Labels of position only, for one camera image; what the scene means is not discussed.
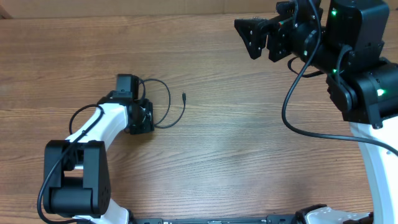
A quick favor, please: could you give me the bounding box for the black cable bundle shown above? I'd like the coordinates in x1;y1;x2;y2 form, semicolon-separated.
138;78;187;129

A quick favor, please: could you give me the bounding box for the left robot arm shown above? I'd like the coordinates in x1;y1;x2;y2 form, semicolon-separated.
37;74;154;223

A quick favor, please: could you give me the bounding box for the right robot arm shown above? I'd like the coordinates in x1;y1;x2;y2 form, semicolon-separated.
234;0;397;223

